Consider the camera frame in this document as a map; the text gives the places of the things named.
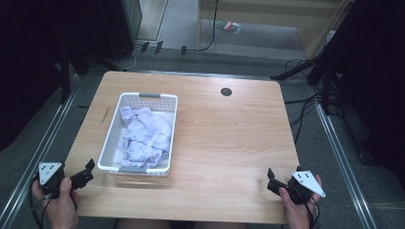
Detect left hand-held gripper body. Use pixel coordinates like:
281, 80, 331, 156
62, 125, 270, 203
37, 161, 73, 200

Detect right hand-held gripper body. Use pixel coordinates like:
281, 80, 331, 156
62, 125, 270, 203
286, 165, 327, 206

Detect white perforated plastic basket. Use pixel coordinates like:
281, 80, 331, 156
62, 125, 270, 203
96, 92, 180, 177

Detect lavender printed cloth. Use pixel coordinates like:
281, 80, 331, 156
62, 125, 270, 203
117, 105, 175, 169

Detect person's right hand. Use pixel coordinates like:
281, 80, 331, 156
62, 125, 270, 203
278, 174, 323, 229

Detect person's left hand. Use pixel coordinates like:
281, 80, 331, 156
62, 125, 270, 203
31, 177, 80, 229

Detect black metal stand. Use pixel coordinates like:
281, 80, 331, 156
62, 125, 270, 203
269, 0, 367, 116

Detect black cabinet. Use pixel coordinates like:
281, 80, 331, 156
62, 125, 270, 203
96, 0, 143, 62

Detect colourful packet on floor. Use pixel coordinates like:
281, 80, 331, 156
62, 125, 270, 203
215, 20, 242, 34

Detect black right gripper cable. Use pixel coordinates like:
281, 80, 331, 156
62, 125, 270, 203
304, 194, 322, 225

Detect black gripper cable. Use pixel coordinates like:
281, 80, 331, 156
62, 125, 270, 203
304, 194, 322, 225
29, 177, 53, 229

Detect metal floor rail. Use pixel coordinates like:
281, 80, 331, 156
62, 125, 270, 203
309, 85, 380, 229
0, 74, 81, 229

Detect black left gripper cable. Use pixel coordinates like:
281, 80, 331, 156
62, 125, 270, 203
29, 177, 53, 229

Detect black floor cables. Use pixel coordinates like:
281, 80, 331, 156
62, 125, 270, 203
283, 58, 342, 145

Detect white floor cable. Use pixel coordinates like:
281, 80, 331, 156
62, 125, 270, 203
112, 44, 143, 72

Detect black hanging cable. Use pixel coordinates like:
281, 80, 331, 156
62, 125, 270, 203
196, 0, 222, 53

